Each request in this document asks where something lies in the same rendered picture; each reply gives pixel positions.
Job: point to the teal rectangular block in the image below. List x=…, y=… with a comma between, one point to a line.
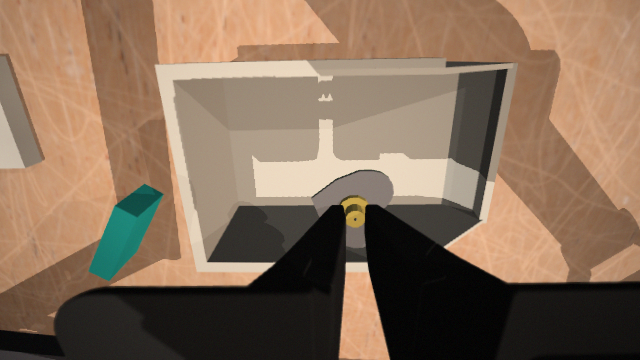
x=126, y=227

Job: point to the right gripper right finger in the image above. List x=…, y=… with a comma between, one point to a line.
x=434, y=305

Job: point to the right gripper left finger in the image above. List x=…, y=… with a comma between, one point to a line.
x=244, y=322

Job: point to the white open-top bin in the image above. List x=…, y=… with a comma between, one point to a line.
x=250, y=152

